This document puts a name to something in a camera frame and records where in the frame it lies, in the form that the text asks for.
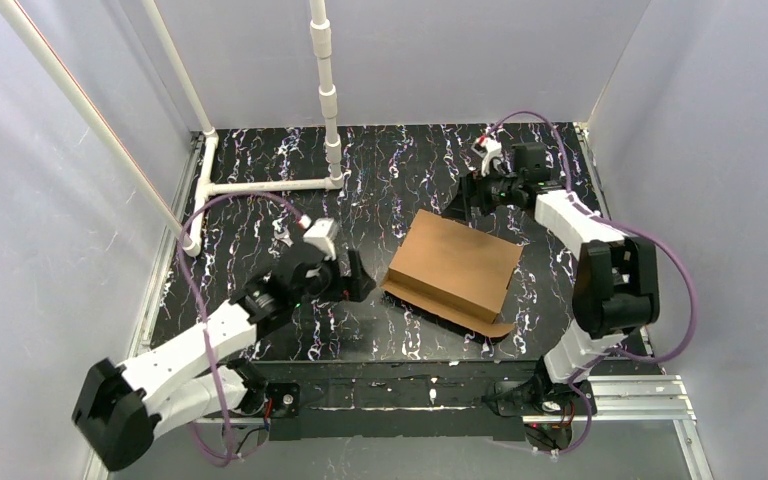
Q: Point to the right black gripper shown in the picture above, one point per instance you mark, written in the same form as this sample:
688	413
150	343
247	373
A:
475	195

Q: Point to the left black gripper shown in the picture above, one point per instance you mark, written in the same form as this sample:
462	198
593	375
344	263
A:
342	279

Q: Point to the brown cardboard box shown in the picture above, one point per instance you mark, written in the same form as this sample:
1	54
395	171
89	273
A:
455	272

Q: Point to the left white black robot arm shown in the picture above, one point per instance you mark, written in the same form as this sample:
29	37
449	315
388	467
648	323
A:
122	408

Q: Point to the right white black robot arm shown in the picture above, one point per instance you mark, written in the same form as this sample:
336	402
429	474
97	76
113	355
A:
615	290

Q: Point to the silver wrench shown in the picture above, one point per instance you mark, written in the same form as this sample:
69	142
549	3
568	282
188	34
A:
282	235

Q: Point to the aluminium rail base frame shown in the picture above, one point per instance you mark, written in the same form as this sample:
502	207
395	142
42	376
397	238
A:
383	366

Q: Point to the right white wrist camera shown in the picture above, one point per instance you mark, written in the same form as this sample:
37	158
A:
490	151

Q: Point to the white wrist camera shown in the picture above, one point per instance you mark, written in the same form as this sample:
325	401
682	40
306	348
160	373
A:
490	151
322	234

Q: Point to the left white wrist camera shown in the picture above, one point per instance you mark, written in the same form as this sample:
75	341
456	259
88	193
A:
322	234

